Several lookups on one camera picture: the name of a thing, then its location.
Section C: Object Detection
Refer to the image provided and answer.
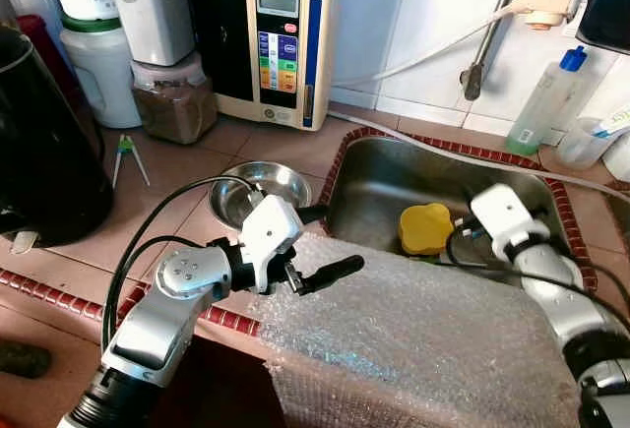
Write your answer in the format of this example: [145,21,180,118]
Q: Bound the white plastic container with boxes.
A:
[103,0,196,67]

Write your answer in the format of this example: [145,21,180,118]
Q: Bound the black tray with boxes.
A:
[576,0,630,55]

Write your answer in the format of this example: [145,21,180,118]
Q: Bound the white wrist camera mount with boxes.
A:
[470,183,549,263]
[239,194,305,295]

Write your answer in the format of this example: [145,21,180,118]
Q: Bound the cream water ionizer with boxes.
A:
[182,0,347,132]

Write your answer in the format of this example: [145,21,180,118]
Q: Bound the cream tap diverter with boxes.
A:
[522,0,580,31]

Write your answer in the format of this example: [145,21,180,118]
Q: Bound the thick white hose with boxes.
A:
[330,0,537,90]

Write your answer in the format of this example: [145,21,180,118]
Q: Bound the green white training chopsticks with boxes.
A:
[111,133,152,190]

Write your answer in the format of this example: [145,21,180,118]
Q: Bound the large steel sink basin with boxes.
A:
[320,125,599,296]

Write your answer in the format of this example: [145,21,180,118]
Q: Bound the clear bubble wrap sheet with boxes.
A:
[246,234,630,428]

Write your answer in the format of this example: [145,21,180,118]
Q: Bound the white jug green lid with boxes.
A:
[57,17,144,131]

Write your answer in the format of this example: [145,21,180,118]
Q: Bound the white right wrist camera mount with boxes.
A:
[470,183,549,263]

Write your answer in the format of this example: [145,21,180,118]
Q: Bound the black kettle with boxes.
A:
[0,25,115,249]

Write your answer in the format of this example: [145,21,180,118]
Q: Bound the dark red container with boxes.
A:
[15,13,80,104]

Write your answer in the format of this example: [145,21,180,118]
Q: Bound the grey metal pipe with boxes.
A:
[460,0,533,102]

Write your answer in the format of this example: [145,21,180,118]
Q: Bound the white printed bottle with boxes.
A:
[600,133,630,185]

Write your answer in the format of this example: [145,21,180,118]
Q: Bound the thin white hose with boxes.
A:
[328,108,630,203]

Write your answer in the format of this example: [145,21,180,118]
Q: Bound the yellow plastic bowl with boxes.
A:
[398,202,457,257]

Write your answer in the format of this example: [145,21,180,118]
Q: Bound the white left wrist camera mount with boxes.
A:
[239,194,305,295]

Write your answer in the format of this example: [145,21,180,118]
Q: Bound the jar of brown powder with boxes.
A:
[130,51,220,146]

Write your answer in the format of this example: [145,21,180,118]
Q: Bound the clear bottle blue cap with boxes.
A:
[504,44,589,158]

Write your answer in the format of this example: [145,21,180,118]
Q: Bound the steel bowl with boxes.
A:
[209,159,313,232]

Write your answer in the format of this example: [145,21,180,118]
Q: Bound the clear plastic cup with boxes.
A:
[556,116,611,170]

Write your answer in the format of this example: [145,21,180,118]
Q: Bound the white blue toothbrush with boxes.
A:
[591,113,630,139]

